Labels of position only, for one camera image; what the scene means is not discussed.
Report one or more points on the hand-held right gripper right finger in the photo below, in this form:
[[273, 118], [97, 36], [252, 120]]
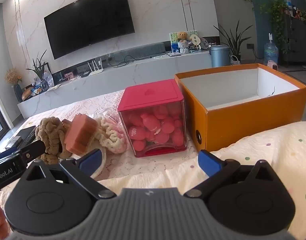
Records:
[[209, 163]]

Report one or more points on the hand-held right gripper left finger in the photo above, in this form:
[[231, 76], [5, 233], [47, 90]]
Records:
[[90, 161]]

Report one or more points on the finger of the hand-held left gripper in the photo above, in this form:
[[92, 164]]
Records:
[[34, 150]]

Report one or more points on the brown fluffy scrunchie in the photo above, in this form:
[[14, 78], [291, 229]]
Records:
[[51, 135]]

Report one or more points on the pink sponge block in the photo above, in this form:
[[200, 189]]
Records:
[[80, 135]]

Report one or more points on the orange cardboard box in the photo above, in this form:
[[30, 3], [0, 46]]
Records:
[[242, 125]]

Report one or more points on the cream fabric band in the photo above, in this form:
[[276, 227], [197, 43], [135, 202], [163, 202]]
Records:
[[102, 162]]

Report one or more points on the black remote control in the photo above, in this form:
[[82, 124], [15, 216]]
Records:
[[28, 135]]

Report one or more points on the flat black box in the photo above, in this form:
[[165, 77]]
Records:
[[13, 141]]

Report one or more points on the white pink knitted scrunchie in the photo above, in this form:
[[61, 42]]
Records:
[[113, 135]]

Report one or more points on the brown wooden ornament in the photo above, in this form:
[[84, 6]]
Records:
[[27, 94]]

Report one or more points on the vase of dried flowers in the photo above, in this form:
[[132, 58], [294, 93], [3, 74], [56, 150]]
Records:
[[14, 80]]

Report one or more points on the red box of pink sponges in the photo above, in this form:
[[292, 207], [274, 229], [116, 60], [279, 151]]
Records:
[[153, 115]]

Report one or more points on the marble television console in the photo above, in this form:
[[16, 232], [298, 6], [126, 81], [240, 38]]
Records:
[[93, 86]]

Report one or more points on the green plant in glass vase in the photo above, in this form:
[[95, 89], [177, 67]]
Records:
[[41, 75]]

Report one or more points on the white router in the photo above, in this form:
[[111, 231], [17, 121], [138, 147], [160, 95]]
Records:
[[95, 70]]

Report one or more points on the blue trash can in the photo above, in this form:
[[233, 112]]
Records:
[[219, 56]]

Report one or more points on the small pink appliance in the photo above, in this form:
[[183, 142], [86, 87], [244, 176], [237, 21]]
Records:
[[272, 65]]

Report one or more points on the grey soundbar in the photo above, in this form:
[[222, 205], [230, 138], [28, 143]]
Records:
[[140, 50]]

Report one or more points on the round paper fan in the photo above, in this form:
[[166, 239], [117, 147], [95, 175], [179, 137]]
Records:
[[197, 40]]

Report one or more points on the long-leaf potted plant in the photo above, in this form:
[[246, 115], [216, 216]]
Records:
[[234, 42]]

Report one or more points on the blue water jug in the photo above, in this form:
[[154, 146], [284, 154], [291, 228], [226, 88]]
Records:
[[271, 52]]

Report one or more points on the brown teddy bear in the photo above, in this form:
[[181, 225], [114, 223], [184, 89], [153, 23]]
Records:
[[182, 37]]

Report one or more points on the green picture board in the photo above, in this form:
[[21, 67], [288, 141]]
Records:
[[173, 38]]

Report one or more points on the black television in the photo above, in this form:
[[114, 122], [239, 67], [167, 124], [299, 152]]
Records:
[[88, 22]]

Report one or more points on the dark cabinet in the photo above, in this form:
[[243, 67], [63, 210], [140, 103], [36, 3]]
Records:
[[298, 40]]

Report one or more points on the hanging vine plant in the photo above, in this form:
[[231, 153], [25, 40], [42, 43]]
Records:
[[276, 12]]

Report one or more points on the pink photo frame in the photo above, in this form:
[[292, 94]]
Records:
[[69, 76]]

